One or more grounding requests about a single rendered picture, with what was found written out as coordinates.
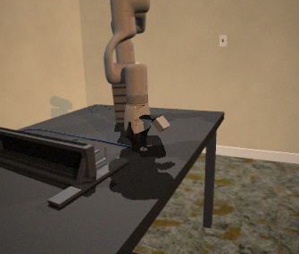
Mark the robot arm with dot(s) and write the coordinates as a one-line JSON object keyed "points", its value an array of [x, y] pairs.
{"points": [[129, 19]]}

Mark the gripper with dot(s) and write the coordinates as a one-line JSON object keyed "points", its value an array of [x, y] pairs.
{"points": [[134, 125]]}

